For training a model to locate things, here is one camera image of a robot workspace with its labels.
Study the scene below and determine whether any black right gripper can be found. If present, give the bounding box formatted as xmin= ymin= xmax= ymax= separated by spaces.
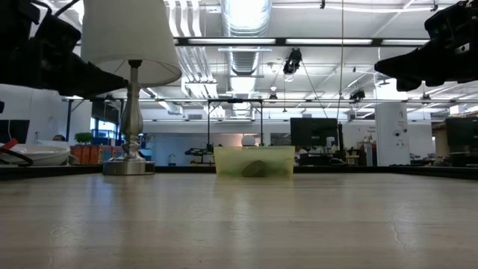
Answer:
xmin=374 ymin=32 xmax=478 ymax=93

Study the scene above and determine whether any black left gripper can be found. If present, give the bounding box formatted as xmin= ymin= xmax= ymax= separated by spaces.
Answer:
xmin=0 ymin=39 xmax=128 ymax=99

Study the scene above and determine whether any small wide black rubber band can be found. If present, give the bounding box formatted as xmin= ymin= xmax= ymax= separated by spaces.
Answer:
xmin=240 ymin=159 xmax=268 ymax=178

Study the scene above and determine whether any yellow translucent plastic bin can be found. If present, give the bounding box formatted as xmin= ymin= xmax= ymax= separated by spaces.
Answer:
xmin=214 ymin=145 xmax=297 ymax=179

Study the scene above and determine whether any white shade silver table lamp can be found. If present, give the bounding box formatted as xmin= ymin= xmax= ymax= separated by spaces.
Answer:
xmin=80 ymin=0 xmax=183 ymax=176

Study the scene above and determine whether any white pillar cabinet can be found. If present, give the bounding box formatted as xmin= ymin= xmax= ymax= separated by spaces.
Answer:
xmin=374 ymin=102 xmax=411 ymax=167

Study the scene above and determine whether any small potted green plant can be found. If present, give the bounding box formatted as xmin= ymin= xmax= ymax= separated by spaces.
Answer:
xmin=73 ymin=132 xmax=95 ymax=146

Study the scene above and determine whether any row of orange boxes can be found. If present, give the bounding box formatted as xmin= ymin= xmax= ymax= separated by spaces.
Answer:
xmin=69 ymin=144 xmax=124 ymax=165

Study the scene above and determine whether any large dark screen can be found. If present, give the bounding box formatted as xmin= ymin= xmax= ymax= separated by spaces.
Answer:
xmin=444 ymin=117 xmax=478 ymax=167

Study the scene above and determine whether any white bowl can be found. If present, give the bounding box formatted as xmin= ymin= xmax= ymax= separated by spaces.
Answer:
xmin=0 ymin=143 xmax=71 ymax=167

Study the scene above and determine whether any black overhead light bar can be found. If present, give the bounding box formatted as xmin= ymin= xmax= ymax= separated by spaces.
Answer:
xmin=174 ymin=36 xmax=430 ymax=48

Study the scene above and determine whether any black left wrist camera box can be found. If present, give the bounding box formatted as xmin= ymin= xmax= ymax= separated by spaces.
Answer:
xmin=35 ymin=14 xmax=82 ymax=50

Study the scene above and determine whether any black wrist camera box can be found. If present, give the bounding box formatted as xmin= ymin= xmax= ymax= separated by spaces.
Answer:
xmin=424 ymin=0 xmax=478 ymax=42
xmin=35 ymin=14 xmax=82 ymax=50

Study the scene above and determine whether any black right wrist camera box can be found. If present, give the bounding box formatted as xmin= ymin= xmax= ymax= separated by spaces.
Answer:
xmin=424 ymin=0 xmax=478 ymax=42

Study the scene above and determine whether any black aluminium table frame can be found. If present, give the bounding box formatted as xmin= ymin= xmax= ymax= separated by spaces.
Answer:
xmin=0 ymin=164 xmax=478 ymax=181

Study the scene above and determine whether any black cable loop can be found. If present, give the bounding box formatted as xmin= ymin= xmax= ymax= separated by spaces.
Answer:
xmin=0 ymin=147 xmax=34 ymax=167

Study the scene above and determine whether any black metal stand frame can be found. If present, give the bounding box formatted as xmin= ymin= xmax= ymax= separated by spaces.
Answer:
xmin=206 ymin=98 xmax=264 ymax=147

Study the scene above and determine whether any silver ventilation duct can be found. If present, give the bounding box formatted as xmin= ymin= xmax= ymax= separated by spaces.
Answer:
xmin=220 ymin=0 xmax=273 ymax=75

